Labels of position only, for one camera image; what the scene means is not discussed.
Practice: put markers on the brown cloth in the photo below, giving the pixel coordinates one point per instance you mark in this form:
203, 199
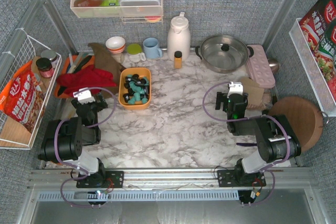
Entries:
105, 61

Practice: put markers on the glass jar silver lid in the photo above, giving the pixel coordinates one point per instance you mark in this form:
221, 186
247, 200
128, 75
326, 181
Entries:
50, 54

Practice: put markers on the white wire side basket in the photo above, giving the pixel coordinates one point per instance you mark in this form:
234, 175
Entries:
13, 134

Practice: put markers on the white orange striped bowl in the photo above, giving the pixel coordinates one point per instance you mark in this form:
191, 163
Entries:
115, 44

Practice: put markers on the white mesh right basket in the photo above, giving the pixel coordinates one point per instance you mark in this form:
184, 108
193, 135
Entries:
320, 88

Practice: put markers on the black kitchen knife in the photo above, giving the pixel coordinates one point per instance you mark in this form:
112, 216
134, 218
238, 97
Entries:
81, 62

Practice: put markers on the orange plastic storage basket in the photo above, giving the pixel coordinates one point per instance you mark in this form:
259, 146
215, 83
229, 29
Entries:
135, 88

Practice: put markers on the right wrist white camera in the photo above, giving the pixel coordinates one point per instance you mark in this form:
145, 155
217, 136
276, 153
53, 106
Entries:
235, 88

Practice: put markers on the red seasoning packets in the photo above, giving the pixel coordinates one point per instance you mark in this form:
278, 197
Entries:
314, 24

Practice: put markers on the clear plastic containers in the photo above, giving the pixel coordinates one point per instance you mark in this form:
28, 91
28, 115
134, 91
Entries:
139, 8

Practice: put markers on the orange cutting board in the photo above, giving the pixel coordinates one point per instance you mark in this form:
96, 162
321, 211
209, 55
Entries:
67, 67

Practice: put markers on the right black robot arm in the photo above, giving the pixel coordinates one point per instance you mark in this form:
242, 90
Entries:
275, 140

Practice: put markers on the orange snack bag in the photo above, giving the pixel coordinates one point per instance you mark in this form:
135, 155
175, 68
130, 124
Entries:
21, 99

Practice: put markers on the green lid white cup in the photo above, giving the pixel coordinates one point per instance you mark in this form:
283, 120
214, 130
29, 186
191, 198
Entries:
135, 53

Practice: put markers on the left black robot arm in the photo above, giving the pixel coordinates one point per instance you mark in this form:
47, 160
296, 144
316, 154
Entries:
72, 136

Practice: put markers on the red cloth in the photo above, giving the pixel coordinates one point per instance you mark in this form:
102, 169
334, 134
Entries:
85, 78

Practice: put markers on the orange spice bottle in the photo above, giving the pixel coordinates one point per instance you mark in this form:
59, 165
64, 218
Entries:
178, 60

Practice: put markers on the cardboard pieces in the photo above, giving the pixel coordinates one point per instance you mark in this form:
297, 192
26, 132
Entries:
255, 94

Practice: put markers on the pink egg tray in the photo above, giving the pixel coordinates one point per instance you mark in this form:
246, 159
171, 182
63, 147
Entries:
258, 67

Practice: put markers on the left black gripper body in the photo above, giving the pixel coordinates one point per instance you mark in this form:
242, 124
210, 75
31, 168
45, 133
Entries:
92, 103

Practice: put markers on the round wooden board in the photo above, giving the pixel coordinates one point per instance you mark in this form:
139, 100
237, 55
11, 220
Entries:
304, 117

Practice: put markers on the light blue mug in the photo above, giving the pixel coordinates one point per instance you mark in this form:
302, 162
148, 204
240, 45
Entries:
152, 49

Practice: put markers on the steel pot with lid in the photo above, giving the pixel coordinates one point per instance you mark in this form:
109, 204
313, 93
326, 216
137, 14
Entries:
223, 53

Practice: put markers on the amber bottle in basket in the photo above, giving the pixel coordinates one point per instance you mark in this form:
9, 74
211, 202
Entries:
87, 3

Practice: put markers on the white thermos jug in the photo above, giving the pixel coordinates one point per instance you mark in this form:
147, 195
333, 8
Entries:
179, 37

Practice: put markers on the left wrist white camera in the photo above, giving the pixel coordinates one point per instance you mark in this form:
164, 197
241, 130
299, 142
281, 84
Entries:
84, 96

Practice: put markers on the red jar black lid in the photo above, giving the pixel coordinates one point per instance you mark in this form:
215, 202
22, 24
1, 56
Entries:
45, 67

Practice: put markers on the wrist white camera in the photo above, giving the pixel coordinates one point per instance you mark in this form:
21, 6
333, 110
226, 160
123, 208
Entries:
84, 96
235, 88

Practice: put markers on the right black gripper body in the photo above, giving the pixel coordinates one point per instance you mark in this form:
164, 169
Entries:
220, 100

